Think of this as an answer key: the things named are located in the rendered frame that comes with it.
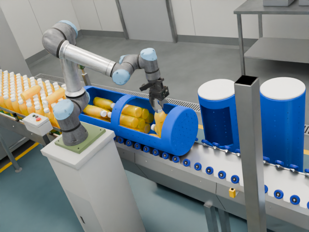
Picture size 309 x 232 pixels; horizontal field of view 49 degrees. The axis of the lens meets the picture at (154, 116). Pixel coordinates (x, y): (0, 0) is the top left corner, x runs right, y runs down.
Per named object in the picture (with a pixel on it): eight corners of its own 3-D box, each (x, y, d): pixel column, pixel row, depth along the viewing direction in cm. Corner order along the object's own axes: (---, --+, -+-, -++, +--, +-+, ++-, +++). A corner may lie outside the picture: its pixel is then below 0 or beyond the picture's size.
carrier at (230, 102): (211, 169, 298) (212, 193, 275) (197, 83, 251) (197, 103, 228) (244, 166, 293) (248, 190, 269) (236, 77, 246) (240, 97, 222)
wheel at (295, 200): (300, 196, 152) (301, 196, 153) (290, 193, 154) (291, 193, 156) (298, 206, 152) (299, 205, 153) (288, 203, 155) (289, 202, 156)
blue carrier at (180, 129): (175, 166, 191) (166, 125, 177) (78, 131, 245) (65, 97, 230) (201, 137, 208) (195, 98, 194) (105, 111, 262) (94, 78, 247)
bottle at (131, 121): (139, 127, 213) (118, 121, 224) (139, 116, 211) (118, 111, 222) (131, 129, 208) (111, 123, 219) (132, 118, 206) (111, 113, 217)
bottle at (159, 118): (157, 133, 200) (151, 107, 190) (169, 130, 200) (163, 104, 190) (159, 140, 194) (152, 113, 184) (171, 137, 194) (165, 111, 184)
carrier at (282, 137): (310, 182, 263) (278, 166, 284) (315, 85, 216) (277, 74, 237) (287, 203, 251) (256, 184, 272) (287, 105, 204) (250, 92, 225)
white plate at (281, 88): (314, 84, 215) (314, 85, 216) (277, 73, 236) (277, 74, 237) (287, 103, 204) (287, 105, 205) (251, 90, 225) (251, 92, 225)
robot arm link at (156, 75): (141, 72, 172) (151, 65, 177) (144, 80, 175) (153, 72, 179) (153, 74, 168) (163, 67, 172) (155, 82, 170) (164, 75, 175)
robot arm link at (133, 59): (114, 62, 167) (134, 60, 163) (122, 52, 175) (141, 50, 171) (118, 76, 171) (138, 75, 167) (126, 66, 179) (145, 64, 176)
